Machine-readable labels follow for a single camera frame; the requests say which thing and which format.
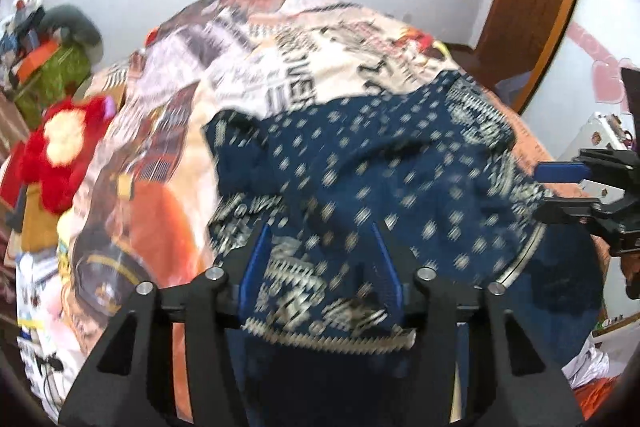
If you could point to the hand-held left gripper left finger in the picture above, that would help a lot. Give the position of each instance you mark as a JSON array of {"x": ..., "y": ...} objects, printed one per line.
[{"x": 255, "y": 267}]

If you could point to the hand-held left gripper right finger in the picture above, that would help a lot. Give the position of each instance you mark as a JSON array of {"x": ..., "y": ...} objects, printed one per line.
[{"x": 387, "y": 267}]

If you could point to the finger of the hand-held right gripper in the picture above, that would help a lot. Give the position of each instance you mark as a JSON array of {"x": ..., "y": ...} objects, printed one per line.
[
  {"x": 570, "y": 210},
  {"x": 560, "y": 172}
]

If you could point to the navy patterned hooded jacket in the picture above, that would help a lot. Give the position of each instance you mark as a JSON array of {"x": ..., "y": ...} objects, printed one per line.
[{"x": 350, "y": 157}]

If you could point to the white plastic box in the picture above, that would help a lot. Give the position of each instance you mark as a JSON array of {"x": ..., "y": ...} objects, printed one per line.
[{"x": 597, "y": 137}]

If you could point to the frosted door with heart stickers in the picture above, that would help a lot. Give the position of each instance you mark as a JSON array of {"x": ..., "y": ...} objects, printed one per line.
[{"x": 595, "y": 37}]

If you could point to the white cloth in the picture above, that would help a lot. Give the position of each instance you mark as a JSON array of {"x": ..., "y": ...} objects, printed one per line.
[{"x": 590, "y": 364}]

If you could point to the wooden wardrobe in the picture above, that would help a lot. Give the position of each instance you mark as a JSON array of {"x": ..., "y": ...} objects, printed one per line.
[{"x": 540, "y": 7}]

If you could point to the printed bed blanket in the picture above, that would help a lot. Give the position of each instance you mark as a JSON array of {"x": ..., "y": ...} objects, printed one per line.
[{"x": 210, "y": 67}]

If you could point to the wooden board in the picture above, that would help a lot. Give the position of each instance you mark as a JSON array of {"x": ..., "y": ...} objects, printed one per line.
[{"x": 40, "y": 222}]

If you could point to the pile of printed booklets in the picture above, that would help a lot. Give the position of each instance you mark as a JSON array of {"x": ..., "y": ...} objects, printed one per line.
[{"x": 35, "y": 277}]

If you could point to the red plush toy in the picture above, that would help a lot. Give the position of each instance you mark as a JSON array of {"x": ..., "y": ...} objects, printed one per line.
[{"x": 60, "y": 157}]

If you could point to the orange box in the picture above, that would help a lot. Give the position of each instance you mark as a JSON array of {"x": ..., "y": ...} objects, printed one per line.
[{"x": 37, "y": 59}]

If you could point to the grey bolster pillow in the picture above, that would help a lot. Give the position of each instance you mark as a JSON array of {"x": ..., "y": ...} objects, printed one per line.
[{"x": 75, "y": 24}]

